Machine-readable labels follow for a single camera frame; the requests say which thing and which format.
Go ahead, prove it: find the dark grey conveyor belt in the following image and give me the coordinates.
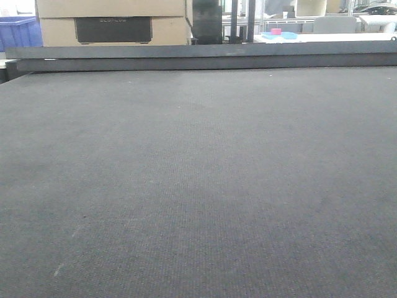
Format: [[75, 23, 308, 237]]
[[1, 67, 396, 297]]

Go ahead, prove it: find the pink small box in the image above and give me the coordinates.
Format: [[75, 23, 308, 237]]
[[270, 28, 282, 35]]

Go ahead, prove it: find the lower cardboard box black label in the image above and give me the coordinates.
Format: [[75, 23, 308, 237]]
[[40, 17, 191, 47]]

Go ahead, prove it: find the upper cardboard box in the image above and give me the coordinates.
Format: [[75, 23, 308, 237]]
[[37, 0, 192, 18]]

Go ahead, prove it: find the white background table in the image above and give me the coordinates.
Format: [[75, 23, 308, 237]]
[[254, 32, 396, 43]]

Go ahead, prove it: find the light blue tray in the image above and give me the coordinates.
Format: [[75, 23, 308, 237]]
[[261, 31, 298, 40]]

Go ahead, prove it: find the black equipment cabinet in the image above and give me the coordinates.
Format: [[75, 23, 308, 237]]
[[192, 0, 222, 45]]

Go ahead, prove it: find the grey office chair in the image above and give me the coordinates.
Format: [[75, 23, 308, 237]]
[[313, 16, 357, 34]]

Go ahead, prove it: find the blue crate far left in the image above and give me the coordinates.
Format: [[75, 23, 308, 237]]
[[1, 16, 43, 52]]

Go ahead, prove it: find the black vertical post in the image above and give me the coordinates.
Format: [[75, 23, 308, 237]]
[[230, 0, 256, 44]]

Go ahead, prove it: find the black conveyor side rail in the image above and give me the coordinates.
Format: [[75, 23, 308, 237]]
[[5, 40, 396, 72]]

